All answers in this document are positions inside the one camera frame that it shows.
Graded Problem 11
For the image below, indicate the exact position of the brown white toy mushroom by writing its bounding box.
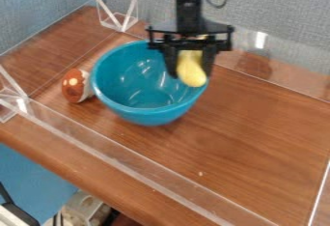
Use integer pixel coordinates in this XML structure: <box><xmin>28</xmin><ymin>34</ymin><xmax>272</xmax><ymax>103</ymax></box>
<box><xmin>61</xmin><ymin>69</ymin><xmax>93</xmax><ymax>103</ymax></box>

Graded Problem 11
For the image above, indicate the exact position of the clear acrylic back barrier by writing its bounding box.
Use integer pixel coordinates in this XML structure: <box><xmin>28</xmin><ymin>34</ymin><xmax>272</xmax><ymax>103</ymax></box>
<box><xmin>93</xmin><ymin>0</ymin><xmax>330</xmax><ymax>103</ymax></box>

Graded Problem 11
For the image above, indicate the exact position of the clear acrylic barrier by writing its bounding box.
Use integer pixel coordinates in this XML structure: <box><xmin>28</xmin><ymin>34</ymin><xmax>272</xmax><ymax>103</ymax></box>
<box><xmin>93</xmin><ymin>0</ymin><xmax>330</xmax><ymax>103</ymax></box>
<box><xmin>0</xmin><ymin>66</ymin><xmax>276</xmax><ymax>226</ymax></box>

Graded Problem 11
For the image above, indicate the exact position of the grey box under table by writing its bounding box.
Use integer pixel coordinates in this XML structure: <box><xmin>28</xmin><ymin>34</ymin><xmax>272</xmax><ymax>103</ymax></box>
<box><xmin>57</xmin><ymin>190</ymin><xmax>112</xmax><ymax>226</ymax></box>

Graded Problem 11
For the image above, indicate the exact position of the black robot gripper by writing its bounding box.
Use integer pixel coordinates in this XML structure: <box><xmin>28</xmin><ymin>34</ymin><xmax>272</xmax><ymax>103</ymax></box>
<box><xmin>145</xmin><ymin>1</ymin><xmax>235</xmax><ymax>78</ymax></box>

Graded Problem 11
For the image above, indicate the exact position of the yellow toy banana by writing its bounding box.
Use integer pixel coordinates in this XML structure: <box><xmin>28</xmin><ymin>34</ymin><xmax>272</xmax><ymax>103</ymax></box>
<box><xmin>176</xmin><ymin>50</ymin><xmax>207</xmax><ymax>88</ymax></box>

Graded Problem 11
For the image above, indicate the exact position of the blue plastic bowl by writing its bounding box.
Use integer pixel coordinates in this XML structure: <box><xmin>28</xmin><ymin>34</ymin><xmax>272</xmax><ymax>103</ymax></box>
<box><xmin>91</xmin><ymin>41</ymin><xmax>207</xmax><ymax>127</ymax></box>

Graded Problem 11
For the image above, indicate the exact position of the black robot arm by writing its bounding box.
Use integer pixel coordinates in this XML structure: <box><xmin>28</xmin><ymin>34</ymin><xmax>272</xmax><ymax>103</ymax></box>
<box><xmin>145</xmin><ymin>0</ymin><xmax>235</xmax><ymax>78</ymax></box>

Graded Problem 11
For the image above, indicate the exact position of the clear acrylic front barrier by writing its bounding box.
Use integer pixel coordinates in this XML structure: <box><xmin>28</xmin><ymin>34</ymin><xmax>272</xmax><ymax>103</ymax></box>
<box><xmin>0</xmin><ymin>66</ymin><xmax>276</xmax><ymax>226</ymax></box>

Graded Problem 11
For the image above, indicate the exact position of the black chair edge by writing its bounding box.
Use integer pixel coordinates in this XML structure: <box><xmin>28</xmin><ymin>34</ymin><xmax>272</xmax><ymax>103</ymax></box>
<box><xmin>0</xmin><ymin>183</ymin><xmax>40</xmax><ymax>226</ymax></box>

